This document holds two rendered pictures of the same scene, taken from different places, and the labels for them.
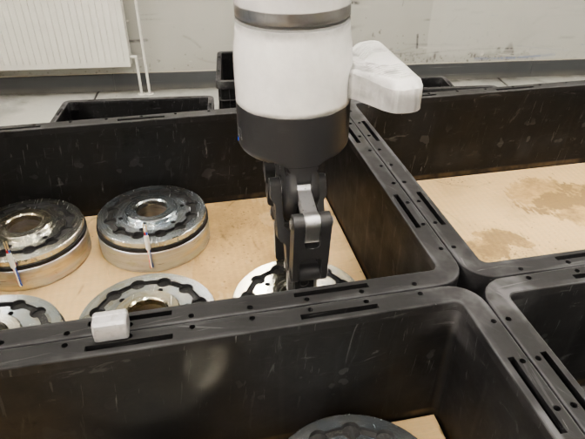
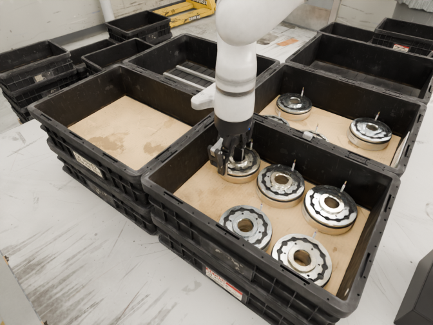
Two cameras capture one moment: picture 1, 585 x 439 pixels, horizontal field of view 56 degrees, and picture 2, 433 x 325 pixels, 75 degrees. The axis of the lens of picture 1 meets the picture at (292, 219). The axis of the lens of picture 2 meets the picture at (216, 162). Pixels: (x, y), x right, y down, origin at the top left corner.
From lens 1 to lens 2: 76 cm
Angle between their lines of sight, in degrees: 90
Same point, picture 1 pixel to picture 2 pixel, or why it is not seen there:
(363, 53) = (207, 95)
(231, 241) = (220, 211)
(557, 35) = not seen: outside the picture
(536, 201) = (114, 149)
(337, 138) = not seen: hidden behind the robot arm
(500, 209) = (128, 155)
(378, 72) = not seen: hidden behind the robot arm
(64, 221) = (283, 249)
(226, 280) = (238, 196)
